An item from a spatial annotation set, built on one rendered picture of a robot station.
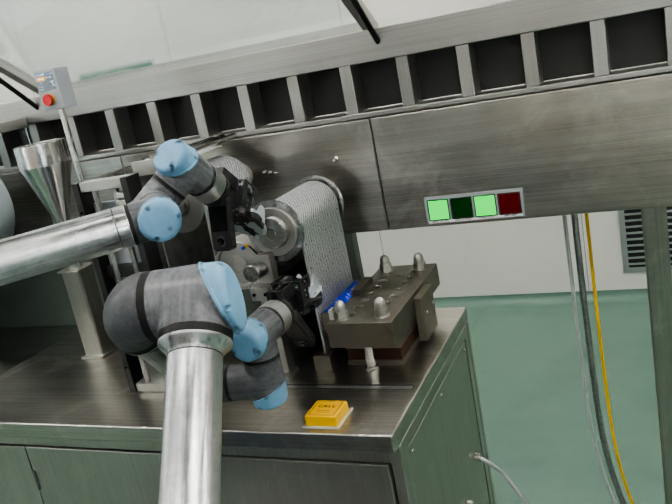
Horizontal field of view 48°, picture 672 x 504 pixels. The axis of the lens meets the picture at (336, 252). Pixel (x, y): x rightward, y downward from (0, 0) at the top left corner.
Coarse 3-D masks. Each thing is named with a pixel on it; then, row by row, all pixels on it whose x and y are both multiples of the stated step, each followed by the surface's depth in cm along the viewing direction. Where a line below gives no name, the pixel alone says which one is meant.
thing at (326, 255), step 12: (336, 228) 190; (312, 240) 177; (324, 240) 183; (336, 240) 190; (312, 252) 176; (324, 252) 182; (336, 252) 189; (312, 264) 176; (324, 264) 182; (336, 264) 188; (348, 264) 196; (324, 276) 182; (336, 276) 188; (348, 276) 195; (324, 288) 181; (336, 288) 188; (324, 300) 181
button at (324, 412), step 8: (320, 400) 159; (328, 400) 158; (312, 408) 156; (320, 408) 155; (328, 408) 154; (336, 408) 154; (344, 408) 155; (312, 416) 153; (320, 416) 152; (328, 416) 151; (336, 416) 151; (312, 424) 153; (320, 424) 152; (328, 424) 152; (336, 424) 151
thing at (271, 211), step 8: (272, 208) 171; (280, 216) 171; (288, 216) 170; (288, 224) 170; (288, 232) 171; (296, 232) 171; (256, 240) 175; (288, 240) 172; (296, 240) 172; (264, 248) 175; (280, 248) 173; (288, 248) 172
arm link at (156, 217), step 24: (96, 216) 129; (120, 216) 129; (144, 216) 128; (168, 216) 129; (0, 240) 126; (24, 240) 126; (48, 240) 126; (72, 240) 127; (96, 240) 128; (120, 240) 129; (144, 240) 132; (0, 264) 124; (24, 264) 125; (48, 264) 127; (72, 264) 130
